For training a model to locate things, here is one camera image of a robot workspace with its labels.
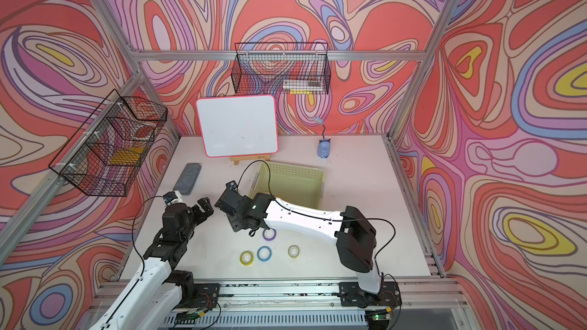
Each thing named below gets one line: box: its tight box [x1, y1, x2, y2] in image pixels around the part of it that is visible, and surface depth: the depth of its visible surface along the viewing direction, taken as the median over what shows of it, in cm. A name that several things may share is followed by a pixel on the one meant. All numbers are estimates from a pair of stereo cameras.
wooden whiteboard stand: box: [230, 154, 272, 165], surface depth 109 cm
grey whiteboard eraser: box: [172, 162, 202, 196], surface depth 103 cm
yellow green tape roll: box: [239, 250, 255, 267], surface depth 82 cm
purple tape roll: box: [262, 228, 277, 243], surface depth 88 cm
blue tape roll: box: [256, 245, 273, 263], surface depth 84 cm
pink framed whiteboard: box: [195, 94, 279, 159], surface depth 104 cm
